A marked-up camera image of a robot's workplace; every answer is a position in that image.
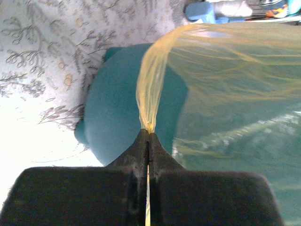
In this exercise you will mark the teal trash bin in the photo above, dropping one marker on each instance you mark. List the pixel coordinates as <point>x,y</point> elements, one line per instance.
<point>111,116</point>

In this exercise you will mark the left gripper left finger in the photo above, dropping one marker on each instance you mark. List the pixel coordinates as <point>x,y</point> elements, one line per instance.
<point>134,161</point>

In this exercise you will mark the blue flat mop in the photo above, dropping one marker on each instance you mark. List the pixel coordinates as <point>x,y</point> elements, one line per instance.
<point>223,11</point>

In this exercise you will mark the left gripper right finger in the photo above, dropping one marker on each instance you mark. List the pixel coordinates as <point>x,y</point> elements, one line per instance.
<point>159,160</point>

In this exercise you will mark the yellow trash bag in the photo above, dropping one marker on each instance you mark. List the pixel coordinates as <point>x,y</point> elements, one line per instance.
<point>243,108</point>

